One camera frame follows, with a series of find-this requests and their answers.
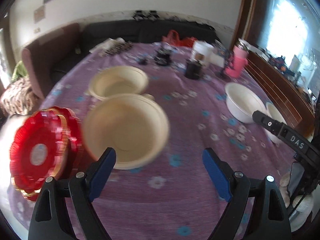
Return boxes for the red plate with sticker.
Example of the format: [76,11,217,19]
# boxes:
[10,109,68,202]

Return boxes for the red plate with gold characters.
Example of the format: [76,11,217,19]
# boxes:
[50,106,84,179]

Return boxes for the white foam bowl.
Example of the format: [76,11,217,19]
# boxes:
[225,82,266,124]

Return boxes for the large cream bowl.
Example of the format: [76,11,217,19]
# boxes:
[81,94,170,170]

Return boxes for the small cream bowl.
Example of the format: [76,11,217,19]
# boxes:
[88,66,149,101]

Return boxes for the gloved right hand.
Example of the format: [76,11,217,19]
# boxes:
[279,172,314,232]

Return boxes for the wooden sideboard cabinet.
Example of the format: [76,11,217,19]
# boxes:
[246,52,315,137]

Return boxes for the small white bowl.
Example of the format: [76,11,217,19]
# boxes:
[265,102,288,144]

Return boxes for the purple floral tablecloth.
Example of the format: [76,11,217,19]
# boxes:
[10,52,292,239]

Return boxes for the pink thermos bottle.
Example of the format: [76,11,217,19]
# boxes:
[225,38,249,78]

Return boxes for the patterned blanket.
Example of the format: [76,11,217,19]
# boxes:
[1,76,39,116]

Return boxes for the white tissue pack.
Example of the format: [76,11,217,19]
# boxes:
[209,53,225,68]

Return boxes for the dark glass bottle with cork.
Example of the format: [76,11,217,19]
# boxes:
[184,60,202,80]

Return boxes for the green pillow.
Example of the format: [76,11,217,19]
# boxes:
[11,61,28,83]

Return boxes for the white plastic jar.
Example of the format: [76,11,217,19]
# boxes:
[190,40,214,67]

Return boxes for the maroon armchair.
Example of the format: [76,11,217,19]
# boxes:
[22,23,80,99]

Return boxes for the black charger plug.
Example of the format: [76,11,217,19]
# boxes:
[137,57,148,66]

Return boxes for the leopard print cloth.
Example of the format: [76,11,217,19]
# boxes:
[103,42,133,56]

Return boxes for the white cloth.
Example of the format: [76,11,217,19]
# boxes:
[89,37,125,54]

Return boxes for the red plastic bag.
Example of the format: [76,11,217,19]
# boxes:
[162,30,197,48]

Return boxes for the black leather sofa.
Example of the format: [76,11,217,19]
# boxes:
[49,20,220,84]

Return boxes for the black clamps on sofa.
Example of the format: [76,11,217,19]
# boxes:
[132,10,160,21]

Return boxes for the wall plaque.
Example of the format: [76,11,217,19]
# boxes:
[34,5,46,24]

